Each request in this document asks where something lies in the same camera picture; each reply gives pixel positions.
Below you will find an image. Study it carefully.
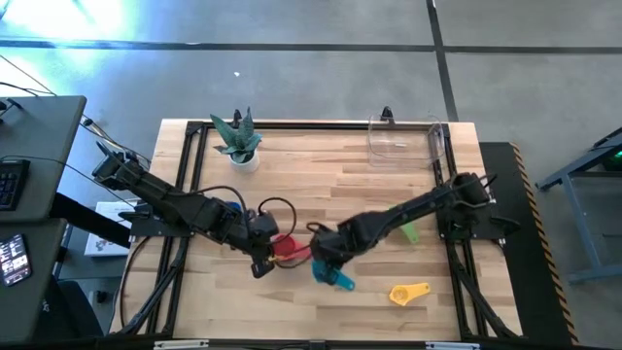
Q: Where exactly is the white label strip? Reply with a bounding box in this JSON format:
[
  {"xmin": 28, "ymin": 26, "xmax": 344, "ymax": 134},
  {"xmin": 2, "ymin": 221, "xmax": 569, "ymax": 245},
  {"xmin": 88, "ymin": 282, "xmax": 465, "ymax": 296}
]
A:
[
  {"xmin": 426, "ymin": 341, "xmax": 480, "ymax": 350},
  {"xmin": 154, "ymin": 339, "xmax": 210, "ymax": 350}
]

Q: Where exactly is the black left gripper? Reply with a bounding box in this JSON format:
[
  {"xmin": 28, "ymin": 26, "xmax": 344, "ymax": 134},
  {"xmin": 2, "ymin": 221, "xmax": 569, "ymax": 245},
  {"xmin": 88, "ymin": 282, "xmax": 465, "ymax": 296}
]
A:
[{"xmin": 236, "ymin": 227, "xmax": 283, "ymax": 280}]

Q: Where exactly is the yellow measuring cup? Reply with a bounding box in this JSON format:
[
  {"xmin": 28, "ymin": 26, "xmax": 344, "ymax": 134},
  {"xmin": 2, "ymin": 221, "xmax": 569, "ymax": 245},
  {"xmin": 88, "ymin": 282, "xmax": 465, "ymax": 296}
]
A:
[{"xmin": 388, "ymin": 282, "xmax": 432, "ymax": 307}]

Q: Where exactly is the black smartphone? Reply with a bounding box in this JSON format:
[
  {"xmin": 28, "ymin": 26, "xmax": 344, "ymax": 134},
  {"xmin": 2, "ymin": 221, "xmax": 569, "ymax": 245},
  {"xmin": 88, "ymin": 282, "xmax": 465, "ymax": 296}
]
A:
[{"xmin": 0, "ymin": 233, "xmax": 33, "ymax": 288}]

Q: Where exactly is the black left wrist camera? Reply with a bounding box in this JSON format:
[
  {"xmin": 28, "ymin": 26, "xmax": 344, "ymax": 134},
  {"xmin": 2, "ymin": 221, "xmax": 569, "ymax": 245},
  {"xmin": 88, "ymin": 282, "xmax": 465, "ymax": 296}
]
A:
[{"xmin": 248, "ymin": 211, "xmax": 281, "ymax": 243}]

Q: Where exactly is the white printed booklet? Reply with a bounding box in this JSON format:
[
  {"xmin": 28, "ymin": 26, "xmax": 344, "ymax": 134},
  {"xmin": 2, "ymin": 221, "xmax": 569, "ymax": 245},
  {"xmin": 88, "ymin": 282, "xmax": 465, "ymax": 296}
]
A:
[{"xmin": 84, "ymin": 200, "xmax": 147, "ymax": 258}]

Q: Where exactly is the teal measuring cup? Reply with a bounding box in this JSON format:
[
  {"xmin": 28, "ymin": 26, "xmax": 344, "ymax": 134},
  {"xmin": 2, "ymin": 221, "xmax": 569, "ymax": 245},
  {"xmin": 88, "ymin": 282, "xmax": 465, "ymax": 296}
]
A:
[{"xmin": 310, "ymin": 259, "xmax": 357, "ymax": 293}]

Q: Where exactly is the black hazard striped floor mat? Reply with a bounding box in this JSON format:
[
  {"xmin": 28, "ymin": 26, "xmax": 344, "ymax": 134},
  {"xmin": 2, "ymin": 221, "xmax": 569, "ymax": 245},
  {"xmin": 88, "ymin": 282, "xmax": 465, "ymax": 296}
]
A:
[{"xmin": 478, "ymin": 141, "xmax": 582, "ymax": 346}]

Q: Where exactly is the red measuring cup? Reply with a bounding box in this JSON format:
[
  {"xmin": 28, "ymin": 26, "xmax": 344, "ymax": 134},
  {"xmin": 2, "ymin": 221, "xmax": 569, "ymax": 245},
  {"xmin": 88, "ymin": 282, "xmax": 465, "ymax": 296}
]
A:
[{"xmin": 270, "ymin": 233, "xmax": 313, "ymax": 262}]

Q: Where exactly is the white plant pot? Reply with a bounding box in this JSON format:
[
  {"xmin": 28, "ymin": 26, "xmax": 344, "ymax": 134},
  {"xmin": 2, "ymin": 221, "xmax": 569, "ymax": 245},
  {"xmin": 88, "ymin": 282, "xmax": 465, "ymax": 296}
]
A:
[{"xmin": 227, "ymin": 148, "xmax": 261, "ymax": 174}]

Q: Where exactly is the clear plastic basket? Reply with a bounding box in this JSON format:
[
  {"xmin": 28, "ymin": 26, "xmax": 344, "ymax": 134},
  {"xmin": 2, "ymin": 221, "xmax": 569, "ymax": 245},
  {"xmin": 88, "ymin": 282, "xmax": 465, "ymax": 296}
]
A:
[{"xmin": 366, "ymin": 114, "xmax": 446, "ymax": 170}]

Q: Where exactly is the blue grey metal cart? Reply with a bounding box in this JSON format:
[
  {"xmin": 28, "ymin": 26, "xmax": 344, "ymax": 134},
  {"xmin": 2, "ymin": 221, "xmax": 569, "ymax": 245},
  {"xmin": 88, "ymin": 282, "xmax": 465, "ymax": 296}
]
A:
[{"xmin": 536, "ymin": 126, "xmax": 622, "ymax": 286}]

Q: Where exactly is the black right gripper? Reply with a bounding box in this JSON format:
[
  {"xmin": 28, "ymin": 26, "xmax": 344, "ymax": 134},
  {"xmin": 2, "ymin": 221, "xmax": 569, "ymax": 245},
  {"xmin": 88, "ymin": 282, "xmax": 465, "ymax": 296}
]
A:
[{"xmin": 309, "ymin": 227, "xmax": 359, "ymax": 287}]

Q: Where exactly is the grey office desk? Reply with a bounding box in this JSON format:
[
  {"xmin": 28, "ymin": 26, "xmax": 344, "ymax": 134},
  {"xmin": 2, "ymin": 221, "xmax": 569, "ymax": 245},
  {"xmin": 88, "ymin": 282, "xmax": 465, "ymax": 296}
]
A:
[
  {"xmin": 0, "ymin": 95, "xmax": 87, "ymax": 223},
  {"xmin": 0, "ymin": 218, "xmax": 69, "ymax": 344}
]

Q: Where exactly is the green measuring cup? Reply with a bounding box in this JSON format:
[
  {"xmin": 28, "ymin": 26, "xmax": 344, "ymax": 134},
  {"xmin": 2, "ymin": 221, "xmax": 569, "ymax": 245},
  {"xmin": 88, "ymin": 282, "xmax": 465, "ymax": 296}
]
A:
[{"xmin": 388, "ymin": 206, "xmax": 421, "ymax": 245}]

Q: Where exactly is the green snake plant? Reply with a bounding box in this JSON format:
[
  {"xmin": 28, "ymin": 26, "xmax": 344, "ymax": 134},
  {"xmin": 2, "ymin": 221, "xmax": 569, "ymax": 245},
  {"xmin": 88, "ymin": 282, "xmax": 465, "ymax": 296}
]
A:
[{"xmin": 209, "ymin": 106, "xmax": 263, "ymax": 164}]

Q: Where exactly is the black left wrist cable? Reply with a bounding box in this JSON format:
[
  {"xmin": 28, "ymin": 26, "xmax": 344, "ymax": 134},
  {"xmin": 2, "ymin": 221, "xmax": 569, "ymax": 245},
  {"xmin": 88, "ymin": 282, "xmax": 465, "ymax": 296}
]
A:
[{"xmin": 257, "ymin": 195, "xmax": 298, "ymax": 244}]

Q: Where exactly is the black keyboard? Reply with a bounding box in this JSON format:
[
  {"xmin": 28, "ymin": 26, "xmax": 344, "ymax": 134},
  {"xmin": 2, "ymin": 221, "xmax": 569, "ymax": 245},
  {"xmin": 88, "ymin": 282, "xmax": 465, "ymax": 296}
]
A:
[{"xmin": 0, "ymin": 158, "xmax": 31, "ymax": 213}]

